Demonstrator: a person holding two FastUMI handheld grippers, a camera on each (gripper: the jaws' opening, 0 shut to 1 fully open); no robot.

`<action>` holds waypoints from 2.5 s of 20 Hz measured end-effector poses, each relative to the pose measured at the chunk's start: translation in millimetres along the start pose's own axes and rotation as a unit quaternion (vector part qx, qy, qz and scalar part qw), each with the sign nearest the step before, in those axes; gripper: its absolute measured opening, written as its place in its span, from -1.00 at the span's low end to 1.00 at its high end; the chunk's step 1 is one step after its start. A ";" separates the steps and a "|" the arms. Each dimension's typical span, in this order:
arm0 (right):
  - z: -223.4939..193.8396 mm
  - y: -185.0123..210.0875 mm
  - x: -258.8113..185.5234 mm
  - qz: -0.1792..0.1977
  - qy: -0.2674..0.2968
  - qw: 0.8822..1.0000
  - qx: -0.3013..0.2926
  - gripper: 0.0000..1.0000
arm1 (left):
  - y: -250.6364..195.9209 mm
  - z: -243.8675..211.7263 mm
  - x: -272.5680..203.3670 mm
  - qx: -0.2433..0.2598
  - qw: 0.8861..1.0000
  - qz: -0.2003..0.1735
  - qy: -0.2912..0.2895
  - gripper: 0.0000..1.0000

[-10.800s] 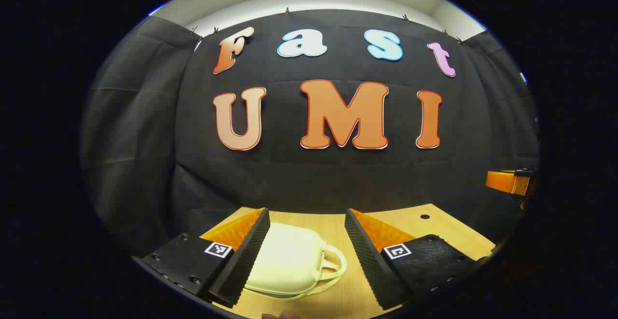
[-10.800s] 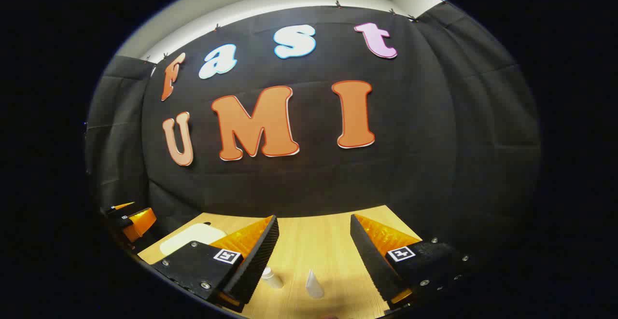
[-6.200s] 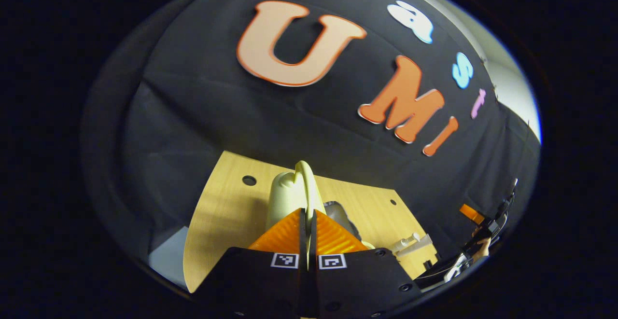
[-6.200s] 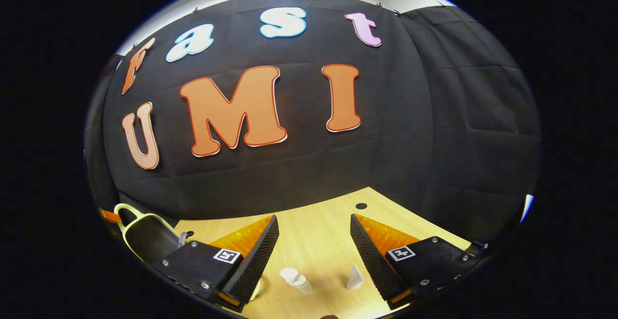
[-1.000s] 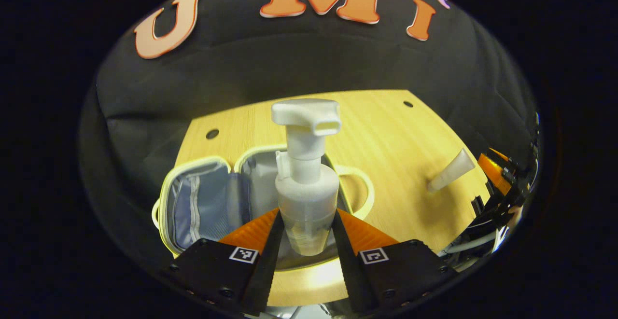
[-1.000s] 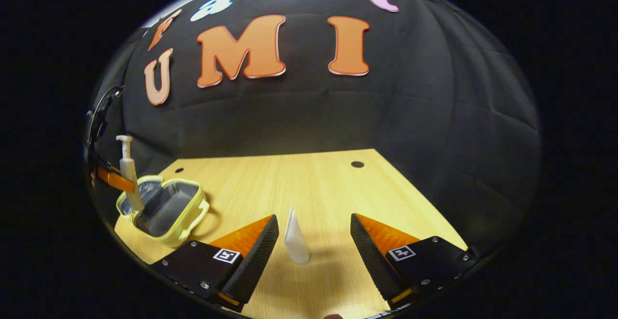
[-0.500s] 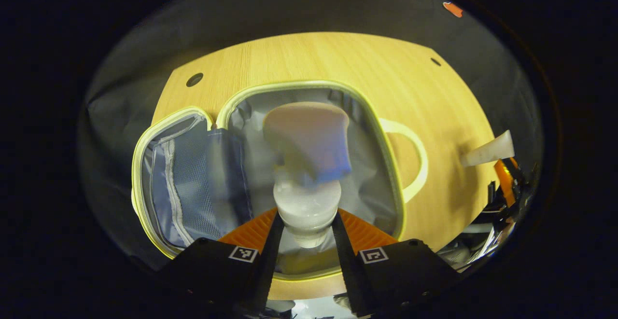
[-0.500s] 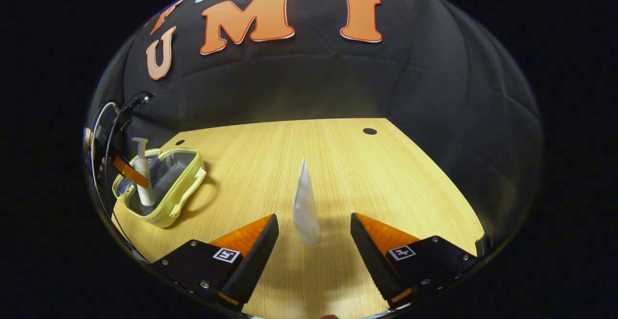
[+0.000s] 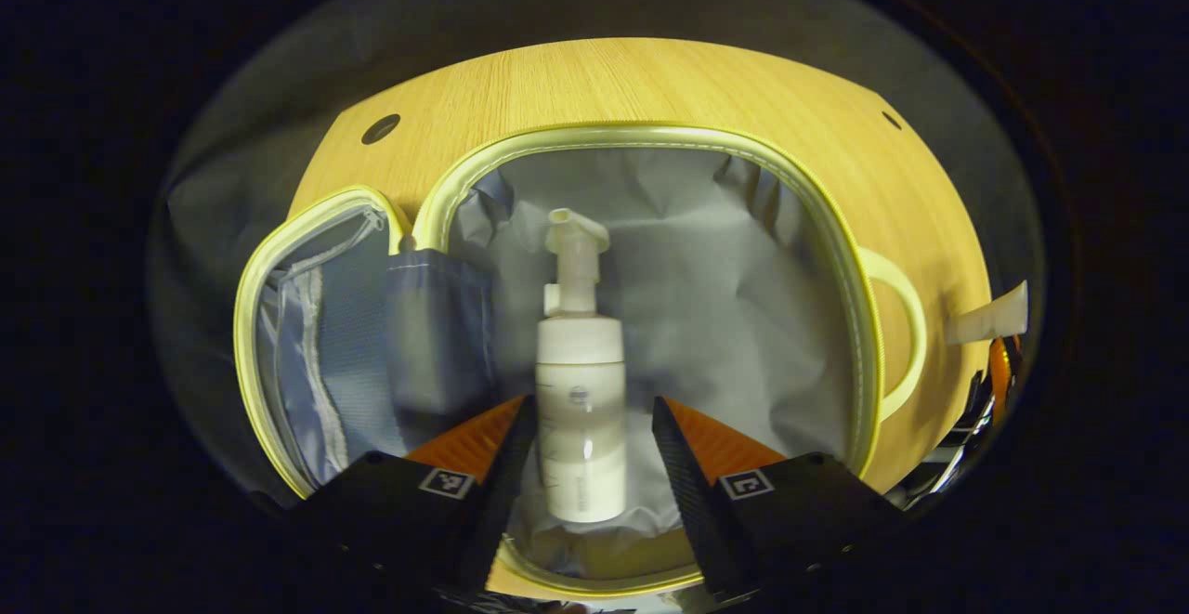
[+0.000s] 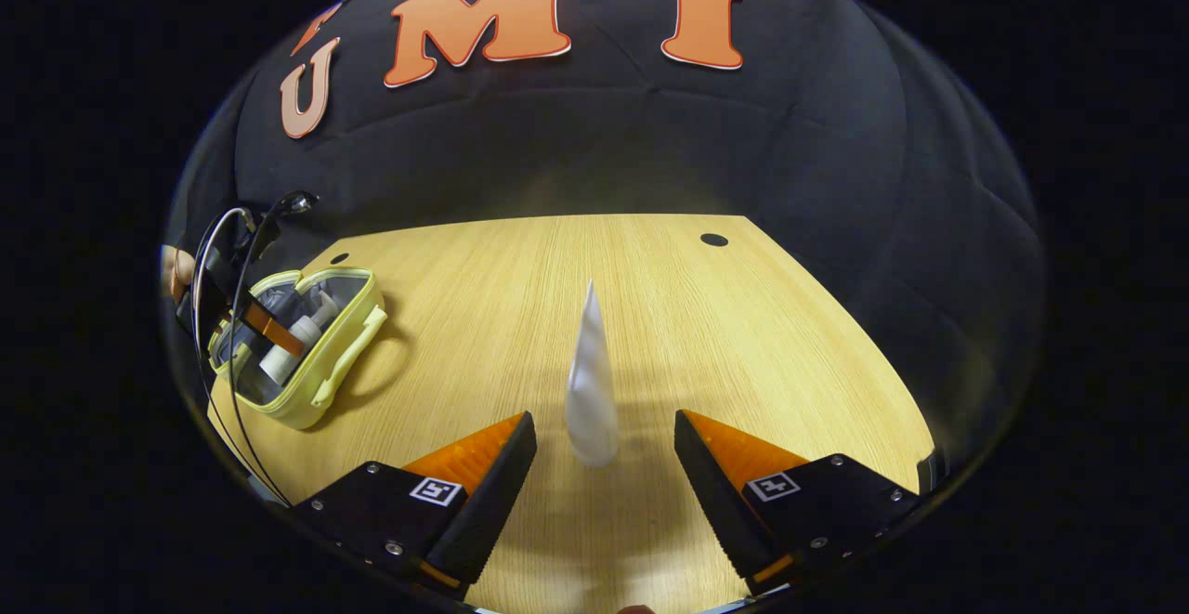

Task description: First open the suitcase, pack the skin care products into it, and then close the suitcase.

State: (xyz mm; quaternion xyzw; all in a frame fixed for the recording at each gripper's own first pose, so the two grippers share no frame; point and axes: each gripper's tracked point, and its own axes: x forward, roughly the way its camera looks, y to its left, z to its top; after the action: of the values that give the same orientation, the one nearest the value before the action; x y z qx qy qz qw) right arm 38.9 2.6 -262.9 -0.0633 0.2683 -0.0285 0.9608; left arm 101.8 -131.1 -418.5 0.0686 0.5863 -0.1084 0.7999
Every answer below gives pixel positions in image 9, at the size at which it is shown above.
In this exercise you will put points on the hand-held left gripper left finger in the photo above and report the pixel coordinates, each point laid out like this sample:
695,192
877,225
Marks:
506,493

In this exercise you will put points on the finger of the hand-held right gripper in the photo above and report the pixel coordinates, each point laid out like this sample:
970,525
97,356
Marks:
999,377

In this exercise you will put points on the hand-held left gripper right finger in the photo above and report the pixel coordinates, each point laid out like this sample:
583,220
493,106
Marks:
692,502

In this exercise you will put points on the white pump bottle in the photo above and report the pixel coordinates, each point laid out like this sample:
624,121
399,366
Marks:
581,382

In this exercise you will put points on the cream suitcase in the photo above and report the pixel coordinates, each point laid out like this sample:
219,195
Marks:
697,270

